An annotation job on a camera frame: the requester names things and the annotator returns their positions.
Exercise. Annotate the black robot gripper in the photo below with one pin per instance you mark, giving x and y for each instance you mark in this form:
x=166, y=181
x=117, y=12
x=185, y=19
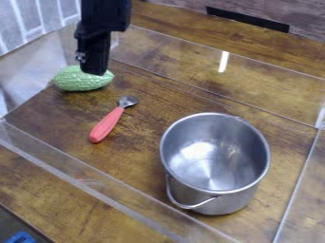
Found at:
x=103, y=16

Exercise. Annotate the stainless steel pot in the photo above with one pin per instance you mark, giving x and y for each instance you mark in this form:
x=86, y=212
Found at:
x=216, y=157

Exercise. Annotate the blue object at corner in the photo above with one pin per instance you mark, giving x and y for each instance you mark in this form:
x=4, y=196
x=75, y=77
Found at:
x=20, y=237

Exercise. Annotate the pink handled metal spoon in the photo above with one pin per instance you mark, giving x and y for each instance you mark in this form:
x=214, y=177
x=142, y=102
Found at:
x=105, y=127

